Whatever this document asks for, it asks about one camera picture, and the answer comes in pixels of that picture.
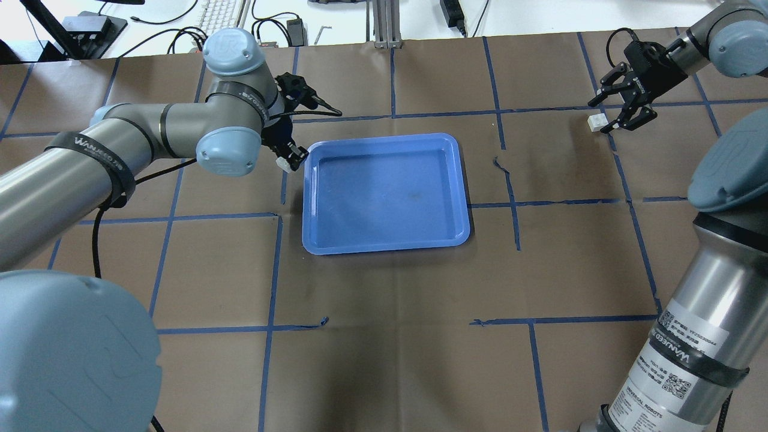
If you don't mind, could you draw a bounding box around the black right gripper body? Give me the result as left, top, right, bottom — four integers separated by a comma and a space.
611, 41, 688, 107

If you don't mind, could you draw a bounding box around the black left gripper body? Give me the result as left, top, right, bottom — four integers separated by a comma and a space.
262, 72, 317, 156

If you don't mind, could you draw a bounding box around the white square building block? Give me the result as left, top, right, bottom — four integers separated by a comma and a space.
276, 158, 295, 174

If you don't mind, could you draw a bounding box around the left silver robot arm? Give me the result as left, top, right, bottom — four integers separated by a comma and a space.
1, 28, 323, 431

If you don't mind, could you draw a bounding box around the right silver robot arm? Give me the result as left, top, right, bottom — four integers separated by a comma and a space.
263, 1, 766, 431

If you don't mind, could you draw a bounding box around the blue plastic tray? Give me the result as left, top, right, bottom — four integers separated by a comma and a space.
302, 133, 471, 256

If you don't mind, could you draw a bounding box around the white keyboard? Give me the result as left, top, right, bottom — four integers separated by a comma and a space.
195, 1, 248, 33

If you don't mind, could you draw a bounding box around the black power adapter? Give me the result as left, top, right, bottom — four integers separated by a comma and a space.
439, 0, 468, 37

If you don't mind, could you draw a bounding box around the aluminium frame post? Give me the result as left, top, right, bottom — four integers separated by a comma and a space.
368, 1, 403, 49

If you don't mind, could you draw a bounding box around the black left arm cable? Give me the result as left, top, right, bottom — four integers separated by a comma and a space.
91, 157, 199, 280

